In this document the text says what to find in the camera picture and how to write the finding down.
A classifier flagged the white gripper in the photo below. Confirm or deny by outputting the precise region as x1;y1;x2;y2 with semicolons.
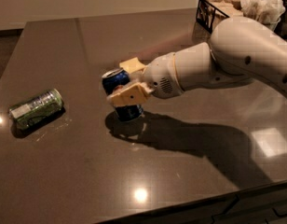
107;52;184;107

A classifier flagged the blue pepsi can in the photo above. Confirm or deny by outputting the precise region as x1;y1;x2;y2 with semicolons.
101;67;144;123

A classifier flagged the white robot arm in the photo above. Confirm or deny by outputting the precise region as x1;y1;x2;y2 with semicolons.
107;17;287;107

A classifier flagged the green soda can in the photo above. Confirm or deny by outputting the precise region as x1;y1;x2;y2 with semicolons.
8;89;63;130

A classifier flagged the yellow wavy sponge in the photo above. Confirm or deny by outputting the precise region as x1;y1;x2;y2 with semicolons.
119;57;145;74

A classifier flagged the metal cup with packets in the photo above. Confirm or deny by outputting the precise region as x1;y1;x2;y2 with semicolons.
240;0;285;31

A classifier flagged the black wire napkin basket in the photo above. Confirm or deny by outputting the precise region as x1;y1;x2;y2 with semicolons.
196;0;243;33

